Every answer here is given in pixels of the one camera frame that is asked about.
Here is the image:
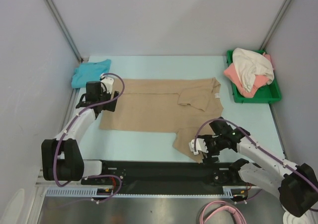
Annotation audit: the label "tan t-shirt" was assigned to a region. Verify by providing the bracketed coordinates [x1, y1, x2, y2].
[99, 77, 223, 163]

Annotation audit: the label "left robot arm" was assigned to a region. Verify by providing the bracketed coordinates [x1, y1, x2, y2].
[41, 77, 120, 186]

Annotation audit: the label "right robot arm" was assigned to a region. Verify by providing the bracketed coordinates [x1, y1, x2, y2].
[189, 117, 318, 217]

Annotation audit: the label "folded teal t-shirt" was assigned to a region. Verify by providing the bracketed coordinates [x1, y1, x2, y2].
[71, 59, 112, 89]

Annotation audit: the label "green plastic tray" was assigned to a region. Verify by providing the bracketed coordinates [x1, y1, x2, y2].
[227, 50, 282, 104]

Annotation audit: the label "pink t-shirt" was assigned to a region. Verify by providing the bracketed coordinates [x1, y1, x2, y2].
[224, 52, 271, 98]

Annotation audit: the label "white t-shirt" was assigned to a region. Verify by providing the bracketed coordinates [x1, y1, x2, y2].
[232, 48, 274, 92]

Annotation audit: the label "white round discs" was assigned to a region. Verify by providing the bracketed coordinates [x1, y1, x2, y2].
[282, 206, 311, 224]

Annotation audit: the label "white object bottom left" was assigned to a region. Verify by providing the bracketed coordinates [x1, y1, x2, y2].
[0, 189, 25, 224]

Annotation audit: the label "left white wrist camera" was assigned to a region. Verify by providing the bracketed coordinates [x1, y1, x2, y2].
[100, 74, 114, 94]

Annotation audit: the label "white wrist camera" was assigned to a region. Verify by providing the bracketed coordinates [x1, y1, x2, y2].
[189, 138, 209, 155]
[100, 74, 114, 94]

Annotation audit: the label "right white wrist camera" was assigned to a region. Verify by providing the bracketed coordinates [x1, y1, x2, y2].
[189, 138, 209, 155]

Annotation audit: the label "white slotted cable duct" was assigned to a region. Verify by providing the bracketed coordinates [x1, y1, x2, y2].
[46, 187, 254, 202]

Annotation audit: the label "pink coiled cable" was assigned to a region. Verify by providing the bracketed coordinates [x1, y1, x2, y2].
[197, 200, 248, 224]

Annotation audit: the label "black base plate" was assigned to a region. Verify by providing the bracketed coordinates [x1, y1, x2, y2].
[81, 161, 252, 194]

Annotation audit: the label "left aluminium frame post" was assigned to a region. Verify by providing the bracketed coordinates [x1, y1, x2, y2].
[44, 0, 83, 63]

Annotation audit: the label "aluminium frame post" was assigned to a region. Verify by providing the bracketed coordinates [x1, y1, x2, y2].
[259, 0, 293, 50]
[44, 0, 83, 63]

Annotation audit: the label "right aluminium frame post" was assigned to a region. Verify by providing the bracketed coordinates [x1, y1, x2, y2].
[259, 0, 293, 50]

